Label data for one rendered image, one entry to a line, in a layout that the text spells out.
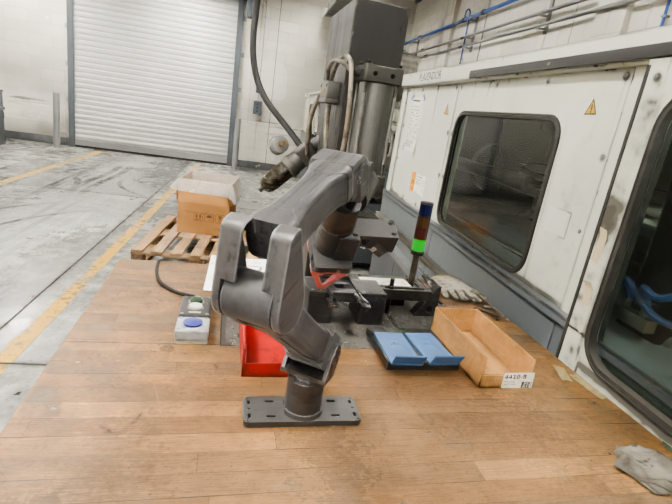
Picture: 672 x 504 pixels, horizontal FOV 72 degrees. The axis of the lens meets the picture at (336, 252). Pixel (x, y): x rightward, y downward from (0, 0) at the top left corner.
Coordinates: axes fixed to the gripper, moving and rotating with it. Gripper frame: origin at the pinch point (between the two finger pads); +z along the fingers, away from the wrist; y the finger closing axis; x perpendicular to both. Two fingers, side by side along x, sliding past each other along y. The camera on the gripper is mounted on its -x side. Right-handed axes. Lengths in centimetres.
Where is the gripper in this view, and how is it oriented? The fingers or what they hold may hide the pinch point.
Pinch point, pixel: (320, 278)
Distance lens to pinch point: 87.1
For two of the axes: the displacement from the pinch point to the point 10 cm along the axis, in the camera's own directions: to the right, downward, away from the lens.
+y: -1.2, -7.4, 6.6
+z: -2.1, 6.7, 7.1
